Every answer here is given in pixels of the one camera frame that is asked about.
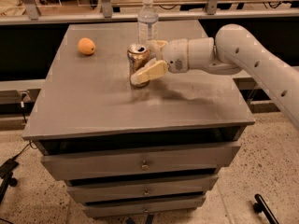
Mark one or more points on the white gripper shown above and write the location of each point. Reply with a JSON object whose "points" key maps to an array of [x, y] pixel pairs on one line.
{"points": [[175, 55]]}

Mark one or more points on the orange soda can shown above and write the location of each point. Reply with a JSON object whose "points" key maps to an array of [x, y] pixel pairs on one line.
{"points": [[138, 56]]}

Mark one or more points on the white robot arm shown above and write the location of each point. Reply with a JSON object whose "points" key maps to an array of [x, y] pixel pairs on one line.
{"points": [[232, 50]]}

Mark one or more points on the clear plastic water bottle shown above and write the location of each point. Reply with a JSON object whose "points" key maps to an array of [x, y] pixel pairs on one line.
{"points": [[147, 22]]}

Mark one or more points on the grey metal railing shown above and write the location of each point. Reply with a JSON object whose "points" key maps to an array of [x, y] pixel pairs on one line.
{"points": [[30, 12]]}

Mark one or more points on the orange fruit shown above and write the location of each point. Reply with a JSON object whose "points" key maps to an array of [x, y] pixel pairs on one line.
{"points": [[86, 46]]}

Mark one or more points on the grey drawer cabinet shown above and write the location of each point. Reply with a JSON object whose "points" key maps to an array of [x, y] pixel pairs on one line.
{"points": [[87, 104]]}

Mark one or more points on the top grey drawer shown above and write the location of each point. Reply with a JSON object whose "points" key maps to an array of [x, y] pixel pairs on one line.
{"points": [[137, 161]]}

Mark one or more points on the grey drawer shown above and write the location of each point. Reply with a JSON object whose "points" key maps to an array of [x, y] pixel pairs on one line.
{"points": [[141, 188], [137, 161], [144, 206]]}

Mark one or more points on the middle grey drawer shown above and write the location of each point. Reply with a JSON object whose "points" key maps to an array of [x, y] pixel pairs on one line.
{"points": [[141, 188]]}

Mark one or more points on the bottom grey drawer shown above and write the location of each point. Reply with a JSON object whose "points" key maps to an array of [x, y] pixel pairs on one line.
{"points": [[144, 206]]}

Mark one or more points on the black chair leg right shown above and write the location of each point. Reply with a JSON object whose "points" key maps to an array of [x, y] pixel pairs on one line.
{"points": [[260, 206]]}

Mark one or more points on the black chair leg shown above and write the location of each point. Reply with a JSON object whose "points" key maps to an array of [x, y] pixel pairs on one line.
{"points": [[8, 181], [260, 206]]}

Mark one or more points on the black chair leg left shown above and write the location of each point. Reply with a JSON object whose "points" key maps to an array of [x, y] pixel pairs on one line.
{"points": [[8, 181]]}

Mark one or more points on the black power adapter with cable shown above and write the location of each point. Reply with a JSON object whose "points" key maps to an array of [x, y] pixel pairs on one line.
{"points": [[11, 163]]}

